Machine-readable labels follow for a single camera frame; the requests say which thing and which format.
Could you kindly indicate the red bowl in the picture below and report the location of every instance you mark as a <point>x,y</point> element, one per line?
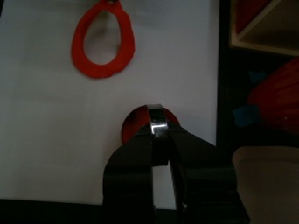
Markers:
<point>278,99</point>

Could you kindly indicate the wooden drawer cabinet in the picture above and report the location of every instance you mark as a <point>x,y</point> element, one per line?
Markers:
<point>268,38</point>

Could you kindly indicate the round red dough disc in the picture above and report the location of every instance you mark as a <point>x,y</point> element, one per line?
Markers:
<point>134,125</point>

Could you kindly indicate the beige rounded container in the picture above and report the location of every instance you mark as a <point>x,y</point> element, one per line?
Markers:
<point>268,186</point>

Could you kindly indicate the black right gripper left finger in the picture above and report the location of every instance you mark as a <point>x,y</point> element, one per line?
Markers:
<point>128,180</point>

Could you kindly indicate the blue tape piece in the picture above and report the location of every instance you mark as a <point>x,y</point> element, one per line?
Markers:
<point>246,116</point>
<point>256,76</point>

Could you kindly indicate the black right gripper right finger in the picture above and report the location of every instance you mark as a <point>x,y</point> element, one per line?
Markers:
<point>206,180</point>

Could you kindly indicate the round metal dough cutter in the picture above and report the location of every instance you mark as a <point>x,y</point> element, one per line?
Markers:
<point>158,119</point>

